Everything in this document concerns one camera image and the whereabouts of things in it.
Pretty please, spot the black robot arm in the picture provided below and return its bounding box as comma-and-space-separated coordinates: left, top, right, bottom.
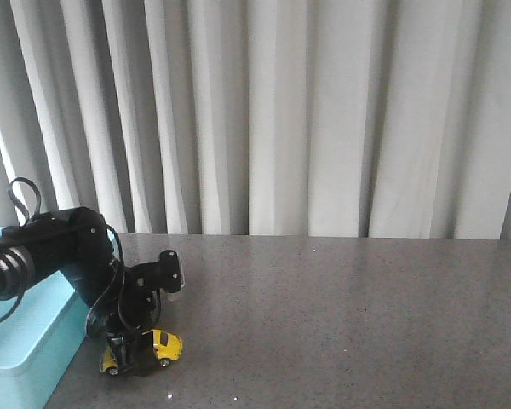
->
0, 207, 168, 375

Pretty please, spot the white pleated curtain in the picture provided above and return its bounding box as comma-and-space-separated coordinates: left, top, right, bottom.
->
0, 1, 511, 239

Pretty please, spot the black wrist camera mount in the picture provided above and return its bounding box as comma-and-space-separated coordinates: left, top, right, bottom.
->
158, 250, 185, 302

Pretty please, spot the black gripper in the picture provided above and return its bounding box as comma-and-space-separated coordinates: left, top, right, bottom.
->
85, 263, 161, 376

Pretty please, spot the yellow toy beetle car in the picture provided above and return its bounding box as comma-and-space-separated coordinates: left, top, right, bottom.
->
99, 329, 183, 376

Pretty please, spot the light blue storage box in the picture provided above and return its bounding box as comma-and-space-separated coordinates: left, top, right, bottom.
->
0, 227, 90, 409

